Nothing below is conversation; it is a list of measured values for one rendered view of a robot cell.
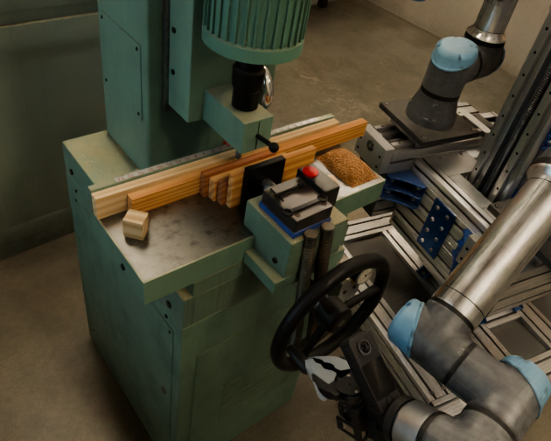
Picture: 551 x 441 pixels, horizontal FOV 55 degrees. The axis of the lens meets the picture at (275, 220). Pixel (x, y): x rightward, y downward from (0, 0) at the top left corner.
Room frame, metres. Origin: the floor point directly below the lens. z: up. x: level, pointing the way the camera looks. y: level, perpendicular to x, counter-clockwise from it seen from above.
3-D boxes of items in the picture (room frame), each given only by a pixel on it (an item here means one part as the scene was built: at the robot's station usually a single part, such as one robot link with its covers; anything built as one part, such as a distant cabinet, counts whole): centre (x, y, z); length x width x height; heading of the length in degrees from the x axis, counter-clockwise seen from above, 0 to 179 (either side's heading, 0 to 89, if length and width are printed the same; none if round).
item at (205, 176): (0.87, 0.09, 0.93); 0.18 x 0.02 x 0.06; 136
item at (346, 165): (1.00, -0.13, 0.91); 0.12 x 0.09 x 0.03; 46
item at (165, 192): (0.93, 0.05, 0.92); 0.62 x 0.02 x 0.04; 136
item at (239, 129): (0.90, 0.11, 1.03); 0.14 x 0.07 x 0.09; 46
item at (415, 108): (1.47, -0.40, 0.87); 0.15 x 0.15 x 0.10
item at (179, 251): (0.81, 0.02, 0.87); 0.61 x 0.30 x 0.06; 136
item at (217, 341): (0.97, 0.19, 0.36); 0.58 x 0.45 x 0.71; 46
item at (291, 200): (0.75, -0.04, 0.99); 0.13 x 0.11 x 0.06; 136
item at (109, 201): (0.90, 0.12, 0.93); 0.60 x 0.02 x 0.05; 136
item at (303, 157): (0.86, 0.02, 0.94); 0.21 x 0.01 x 0.08; 136
